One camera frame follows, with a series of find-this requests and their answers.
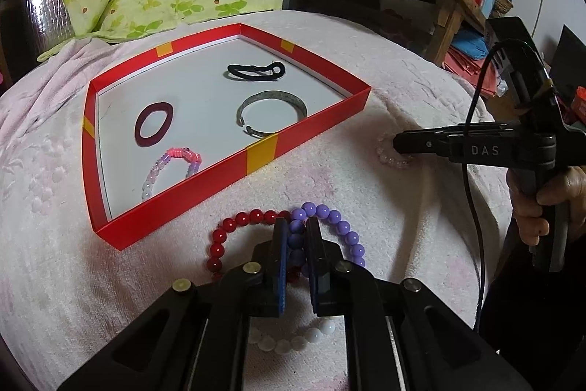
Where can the silver foil mat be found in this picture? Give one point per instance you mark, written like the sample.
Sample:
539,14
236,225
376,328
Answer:
43,6

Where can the red folded cloth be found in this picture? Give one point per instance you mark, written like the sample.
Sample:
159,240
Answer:
471,70

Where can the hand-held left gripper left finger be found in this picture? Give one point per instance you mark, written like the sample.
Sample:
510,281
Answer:
281,272

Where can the dark clothing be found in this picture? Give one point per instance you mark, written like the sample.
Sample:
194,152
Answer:
526,327

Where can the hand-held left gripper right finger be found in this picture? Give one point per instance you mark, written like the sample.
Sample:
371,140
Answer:
313,272

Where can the shallow red cardboard box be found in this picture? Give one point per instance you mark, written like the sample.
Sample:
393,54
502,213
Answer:
206,111

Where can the silver metal bangle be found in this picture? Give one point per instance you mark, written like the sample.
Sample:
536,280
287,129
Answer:
274,95

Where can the person's right hand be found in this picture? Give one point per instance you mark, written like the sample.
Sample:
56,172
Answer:
529,221

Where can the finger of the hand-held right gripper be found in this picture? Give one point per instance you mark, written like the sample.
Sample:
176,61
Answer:
458,146

